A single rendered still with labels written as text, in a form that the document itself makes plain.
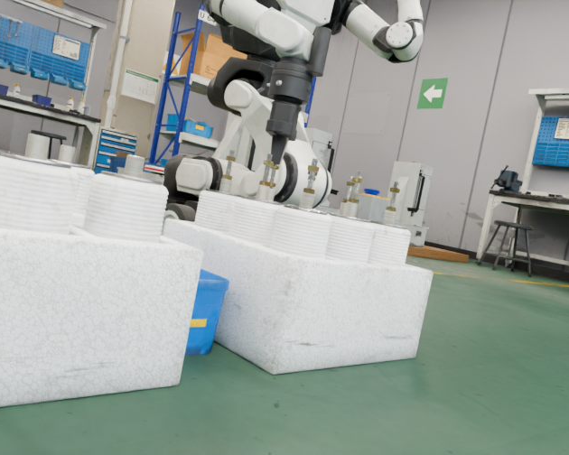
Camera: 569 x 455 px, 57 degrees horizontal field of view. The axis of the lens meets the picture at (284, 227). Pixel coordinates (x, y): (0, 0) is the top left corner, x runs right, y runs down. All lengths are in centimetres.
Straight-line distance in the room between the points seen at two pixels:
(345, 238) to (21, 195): 54
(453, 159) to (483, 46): 140
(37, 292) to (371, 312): 57
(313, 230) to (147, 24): 690
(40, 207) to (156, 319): 19
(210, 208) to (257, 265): 22
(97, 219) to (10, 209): 10
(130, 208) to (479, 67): 659
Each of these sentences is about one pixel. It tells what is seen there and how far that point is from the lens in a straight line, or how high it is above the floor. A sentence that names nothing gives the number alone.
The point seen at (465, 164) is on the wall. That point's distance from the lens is 678.
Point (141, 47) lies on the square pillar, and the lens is 755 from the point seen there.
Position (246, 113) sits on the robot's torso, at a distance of 155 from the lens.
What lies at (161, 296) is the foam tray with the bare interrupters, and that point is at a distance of 66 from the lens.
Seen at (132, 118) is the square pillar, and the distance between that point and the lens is 742.
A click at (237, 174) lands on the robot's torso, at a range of 157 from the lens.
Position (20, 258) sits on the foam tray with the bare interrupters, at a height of 16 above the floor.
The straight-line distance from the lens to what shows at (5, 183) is 61.
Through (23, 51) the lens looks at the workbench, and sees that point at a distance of 690.
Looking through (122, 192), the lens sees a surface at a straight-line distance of 65.
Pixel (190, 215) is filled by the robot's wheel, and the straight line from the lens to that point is 134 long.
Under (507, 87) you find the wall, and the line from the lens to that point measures 680.
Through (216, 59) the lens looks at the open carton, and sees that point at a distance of 639.
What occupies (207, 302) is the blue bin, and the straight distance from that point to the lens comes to 82.
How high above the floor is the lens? 26
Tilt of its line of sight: 3 degrees down
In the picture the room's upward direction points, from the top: 11 degrees clockwise
